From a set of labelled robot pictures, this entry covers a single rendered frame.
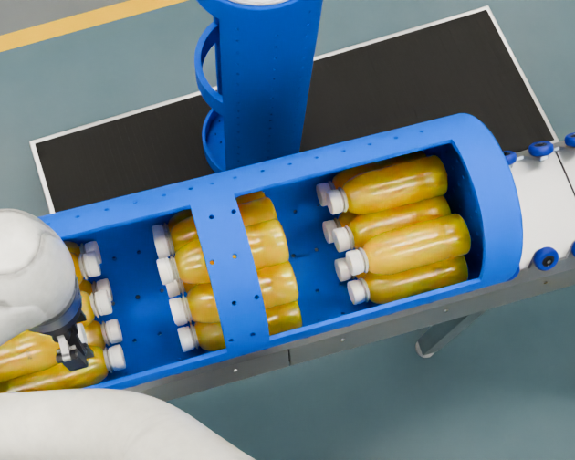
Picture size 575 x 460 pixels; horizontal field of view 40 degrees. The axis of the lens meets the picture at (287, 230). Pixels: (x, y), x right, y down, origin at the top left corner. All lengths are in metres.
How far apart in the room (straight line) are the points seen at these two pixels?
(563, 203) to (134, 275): 0.80
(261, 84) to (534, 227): 0.66
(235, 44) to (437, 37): 1.10
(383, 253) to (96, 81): 1.63
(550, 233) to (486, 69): 1.14
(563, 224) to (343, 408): 1.00
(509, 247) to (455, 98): 1.34
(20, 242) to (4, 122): 1.88
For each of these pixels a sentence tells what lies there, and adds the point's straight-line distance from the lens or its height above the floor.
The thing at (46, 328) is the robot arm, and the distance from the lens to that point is 0.98.
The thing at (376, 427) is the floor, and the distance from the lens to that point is 2.34.
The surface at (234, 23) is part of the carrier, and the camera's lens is 1.60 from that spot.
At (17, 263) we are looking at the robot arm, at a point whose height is 1.54.
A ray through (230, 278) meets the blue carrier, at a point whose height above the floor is 1.22.
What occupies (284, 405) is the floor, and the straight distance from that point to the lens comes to 2.31.
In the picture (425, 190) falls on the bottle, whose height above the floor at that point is 1.12.
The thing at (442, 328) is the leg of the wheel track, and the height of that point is 0.30.
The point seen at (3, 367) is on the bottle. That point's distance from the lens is 1.23.
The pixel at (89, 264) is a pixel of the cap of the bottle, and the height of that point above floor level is 1.12.
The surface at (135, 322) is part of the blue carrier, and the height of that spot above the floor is 0.96.
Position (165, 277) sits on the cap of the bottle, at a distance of 1.19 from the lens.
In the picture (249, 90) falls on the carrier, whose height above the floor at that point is 0.72.
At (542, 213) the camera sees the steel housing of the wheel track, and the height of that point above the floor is 0.93.
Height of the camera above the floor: 2.29
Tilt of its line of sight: 70 degrees down
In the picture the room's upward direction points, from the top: 9 degrees clockwise
